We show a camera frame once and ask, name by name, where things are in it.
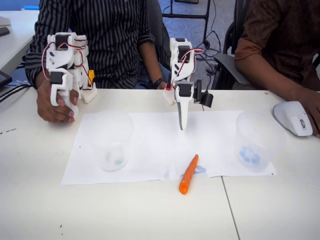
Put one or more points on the grey gripper black servo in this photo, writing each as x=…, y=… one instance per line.
x=182, y=105

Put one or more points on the orange carrot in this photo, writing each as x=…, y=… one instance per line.
x=188, y=175

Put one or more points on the white computer mouse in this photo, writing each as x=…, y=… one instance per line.
x=290, y=117

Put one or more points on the white leader robot arm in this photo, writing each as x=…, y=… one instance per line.
x=61, y=55

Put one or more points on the striped-shirt person's left forearm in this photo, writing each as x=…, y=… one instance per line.
x=150, y=62

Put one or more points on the white follower robot arm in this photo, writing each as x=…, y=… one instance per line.
x=178, y=50

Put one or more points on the brown-shirt person's forearm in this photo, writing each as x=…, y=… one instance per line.
x=270, y=80

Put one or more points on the brown-shirt person's hand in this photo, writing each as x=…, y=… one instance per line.
x=312, y=110

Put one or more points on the striped-shirt person's right hand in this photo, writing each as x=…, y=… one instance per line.
x=45, y=105

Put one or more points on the black wristband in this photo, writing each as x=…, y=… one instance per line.
x=158, y=83

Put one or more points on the white paper sheet blue print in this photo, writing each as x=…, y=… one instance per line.
x=217, y=140

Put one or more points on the black chair grey armrest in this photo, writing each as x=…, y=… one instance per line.
x=230, y=70

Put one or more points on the clear cup blue recycle print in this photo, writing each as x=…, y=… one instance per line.
x=250, y=155

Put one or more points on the clear plastic cup green print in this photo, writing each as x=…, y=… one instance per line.
x=112, y=160

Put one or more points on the person in striped shirt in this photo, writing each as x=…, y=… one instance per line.
x=107, y=37

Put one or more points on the plain white paper sheet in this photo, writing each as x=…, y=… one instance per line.
x=82, y=162

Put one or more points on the person in brown shirt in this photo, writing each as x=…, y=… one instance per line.
x=282, y=32

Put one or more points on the black tablet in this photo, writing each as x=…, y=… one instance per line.
x=4, y=78

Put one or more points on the white background desk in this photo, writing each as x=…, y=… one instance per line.
x=20, y=32

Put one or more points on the black phone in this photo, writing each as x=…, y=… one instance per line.
x=3, y=31

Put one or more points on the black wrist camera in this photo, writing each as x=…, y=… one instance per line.
x=207, y=100

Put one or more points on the black metal frame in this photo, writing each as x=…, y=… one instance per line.
x=185, y=16

